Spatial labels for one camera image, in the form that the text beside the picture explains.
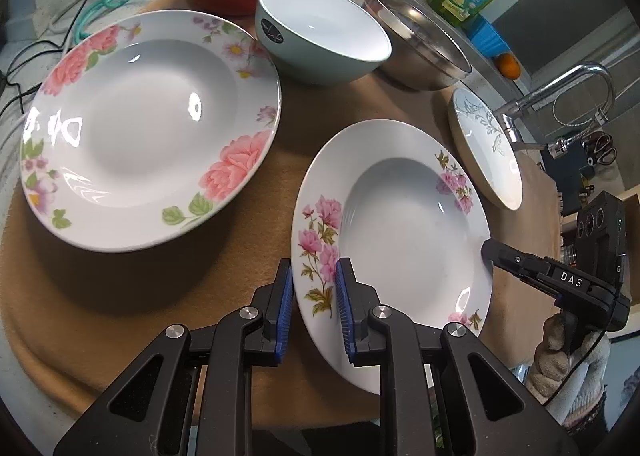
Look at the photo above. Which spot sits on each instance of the small white patterned plate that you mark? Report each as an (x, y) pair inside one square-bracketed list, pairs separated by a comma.
[(484, 150)]

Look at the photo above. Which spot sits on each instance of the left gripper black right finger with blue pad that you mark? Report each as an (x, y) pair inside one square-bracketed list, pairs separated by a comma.
[(440, 384)]

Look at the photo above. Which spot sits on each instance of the gloved right hand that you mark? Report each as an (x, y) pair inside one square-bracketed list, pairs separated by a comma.
[(569, 386)]

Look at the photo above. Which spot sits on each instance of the stainless steel bowl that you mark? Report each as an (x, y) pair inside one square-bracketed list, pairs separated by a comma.
[(424, 57)]

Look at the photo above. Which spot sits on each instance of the large rose floral deep plate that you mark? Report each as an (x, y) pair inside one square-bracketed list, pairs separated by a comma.
[(148, 128)]

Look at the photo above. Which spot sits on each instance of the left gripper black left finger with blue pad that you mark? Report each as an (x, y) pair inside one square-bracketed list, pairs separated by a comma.
[(186, 379)]

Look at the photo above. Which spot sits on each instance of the teal white ceramic bowl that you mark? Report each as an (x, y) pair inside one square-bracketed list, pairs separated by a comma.
[(322, 42)]

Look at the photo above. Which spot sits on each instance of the orange fruit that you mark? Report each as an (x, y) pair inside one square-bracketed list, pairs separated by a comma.
[(508, 66)]

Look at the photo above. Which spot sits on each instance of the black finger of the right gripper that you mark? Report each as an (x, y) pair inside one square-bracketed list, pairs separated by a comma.
[(527, 268)]

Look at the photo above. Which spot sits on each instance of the small pink floral deep plate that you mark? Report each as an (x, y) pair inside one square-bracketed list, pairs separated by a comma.
[(395, 202)]

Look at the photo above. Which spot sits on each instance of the blue sponge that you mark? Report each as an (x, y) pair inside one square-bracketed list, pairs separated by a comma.
[(485, 37)]

